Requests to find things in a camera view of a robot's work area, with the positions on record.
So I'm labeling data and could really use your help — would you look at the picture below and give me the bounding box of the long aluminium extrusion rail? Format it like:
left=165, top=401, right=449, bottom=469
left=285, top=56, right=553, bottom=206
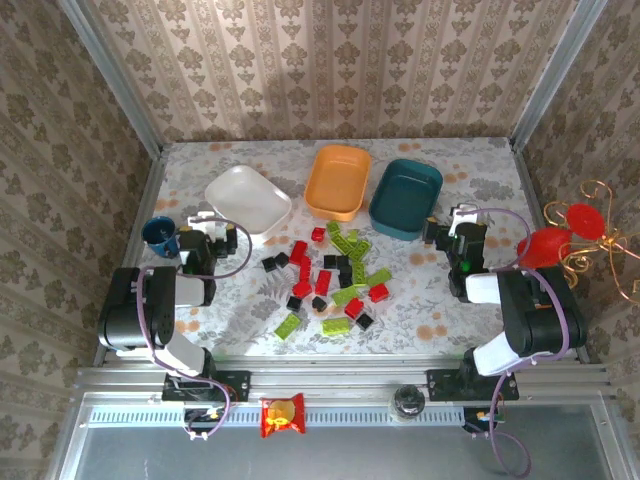
left=74, top=353, right=614, bottom=404

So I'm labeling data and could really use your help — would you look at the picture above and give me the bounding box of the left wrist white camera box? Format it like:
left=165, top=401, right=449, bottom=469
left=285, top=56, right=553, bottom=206
left=187, top=210, right=227, bottom=240

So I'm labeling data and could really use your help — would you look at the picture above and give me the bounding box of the red snack packet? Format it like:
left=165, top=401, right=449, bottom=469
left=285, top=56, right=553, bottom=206
left=259, top=393, right=306, bottom=439

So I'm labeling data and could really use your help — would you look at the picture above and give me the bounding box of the aluminium table side rail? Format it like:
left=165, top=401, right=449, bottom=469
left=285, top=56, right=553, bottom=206
left=507, top=137, right=594, bottom=366
left=92, top=149, right=169, bottom=369

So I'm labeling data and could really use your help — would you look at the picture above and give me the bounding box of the aluminium frame post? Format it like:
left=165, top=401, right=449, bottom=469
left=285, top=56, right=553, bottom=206
left=508, top=0, right=611, bottom=154
left=54, top=0, right=165, bottom=157

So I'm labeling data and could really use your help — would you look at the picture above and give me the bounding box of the white plastic container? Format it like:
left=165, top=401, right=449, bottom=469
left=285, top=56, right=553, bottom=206
left=204, top=164, right=294, bottom=236

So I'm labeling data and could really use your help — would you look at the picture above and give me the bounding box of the small controller circuit board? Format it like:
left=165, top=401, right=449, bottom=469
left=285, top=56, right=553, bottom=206
left=462, top=405, right=506, bottom=435
left=182, top=405, right=229, bottom=426

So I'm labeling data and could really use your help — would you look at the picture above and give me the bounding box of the teal plastic container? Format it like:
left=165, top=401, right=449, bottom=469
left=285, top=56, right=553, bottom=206
left=368, top=158, right=445, bottom=236

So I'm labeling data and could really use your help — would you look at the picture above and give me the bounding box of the red teardrop vase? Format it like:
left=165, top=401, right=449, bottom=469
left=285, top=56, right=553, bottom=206
left=516, top=227, right=572, bottom=270

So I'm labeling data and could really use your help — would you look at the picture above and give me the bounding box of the gold wire ornament red disc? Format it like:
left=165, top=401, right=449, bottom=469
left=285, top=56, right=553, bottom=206
left=543, top=179, right=640, bottom=307

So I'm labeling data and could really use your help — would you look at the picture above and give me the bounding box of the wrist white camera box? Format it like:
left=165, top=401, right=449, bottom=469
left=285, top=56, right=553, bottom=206
left=187, top=210, right=227, bottom=240
left=449, top=202, right=480, bottom=225

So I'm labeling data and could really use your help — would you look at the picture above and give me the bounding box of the orange plastic container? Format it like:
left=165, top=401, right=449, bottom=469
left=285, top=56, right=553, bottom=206
left=303, top=144, right=374, bottom=224

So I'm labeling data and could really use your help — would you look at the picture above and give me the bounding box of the dark round glass jar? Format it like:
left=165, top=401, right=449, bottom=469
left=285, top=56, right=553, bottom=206
left=390, top=384, right=427, bottom=425

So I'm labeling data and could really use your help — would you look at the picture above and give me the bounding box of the grey slotted cable duct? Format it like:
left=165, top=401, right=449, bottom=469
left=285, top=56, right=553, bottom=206
left=82, top=402, right=504, bottom=427

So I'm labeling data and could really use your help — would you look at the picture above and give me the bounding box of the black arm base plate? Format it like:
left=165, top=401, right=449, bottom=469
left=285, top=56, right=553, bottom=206
left=425, top=368, right=520, bottom=403
left=160, top=368, right=252, bottom=403

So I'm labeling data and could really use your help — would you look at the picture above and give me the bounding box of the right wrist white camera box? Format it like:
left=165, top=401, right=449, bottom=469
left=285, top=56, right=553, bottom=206
left=449, top=202, right=480, bottom=225

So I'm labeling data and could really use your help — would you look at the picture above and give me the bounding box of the dark blue mug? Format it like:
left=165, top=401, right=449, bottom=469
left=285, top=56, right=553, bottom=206
left=141, top=216, right=180, bottom=260

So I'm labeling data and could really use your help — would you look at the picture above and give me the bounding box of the grey metal shelf panel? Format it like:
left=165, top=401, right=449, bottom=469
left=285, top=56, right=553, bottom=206
left=49, top=392, right=626, bottom=480

